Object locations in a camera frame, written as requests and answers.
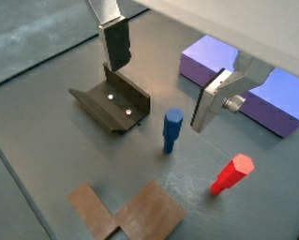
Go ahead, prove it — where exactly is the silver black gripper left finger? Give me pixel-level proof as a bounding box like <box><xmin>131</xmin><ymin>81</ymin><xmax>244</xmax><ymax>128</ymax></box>
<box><xmin>84</xmin><ymin>0</ymin><xmax>131</xmax><ymax>71</ymax></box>

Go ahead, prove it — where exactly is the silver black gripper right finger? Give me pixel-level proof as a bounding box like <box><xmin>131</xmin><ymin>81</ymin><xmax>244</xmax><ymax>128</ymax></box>
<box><xmin>190</xmin><ymin>52</ymin><xmax>274</xmax><ymax>133</ymax></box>

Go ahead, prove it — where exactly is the brown T-shaped block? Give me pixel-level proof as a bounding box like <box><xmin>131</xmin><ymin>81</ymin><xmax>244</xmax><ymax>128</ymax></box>
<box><xmin>68</xmin><ymin>180</ymin><xmax>187</xmax><ymax>240</ymax></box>

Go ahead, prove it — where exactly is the black angled fixture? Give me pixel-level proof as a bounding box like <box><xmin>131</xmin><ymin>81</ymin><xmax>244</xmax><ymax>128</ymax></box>
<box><xmin>69</xmin><ymin>63</ymin><xmax>150</xmax><ymax>134</ymax></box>

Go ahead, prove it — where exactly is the purple base block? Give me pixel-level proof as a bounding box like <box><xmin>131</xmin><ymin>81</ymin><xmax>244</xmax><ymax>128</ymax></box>
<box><xmin>179</xmin><ymin>37</ymin><xmax>299</xmax><ymax>138</ymax></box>

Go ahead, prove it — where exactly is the blue hexagonal peg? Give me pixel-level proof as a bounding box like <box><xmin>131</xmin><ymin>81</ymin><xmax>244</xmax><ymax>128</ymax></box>
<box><xmin>163</xmin><ymin>108</ymin><xmax>184</xmax><ymax>154</ymax></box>

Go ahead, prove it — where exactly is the red hexagonal peg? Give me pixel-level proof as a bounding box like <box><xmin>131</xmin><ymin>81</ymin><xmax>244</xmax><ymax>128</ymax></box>
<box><xmin>210</xmin><ymin>154</ymin><xmax>254</xmax><ymax>195</ymax></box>

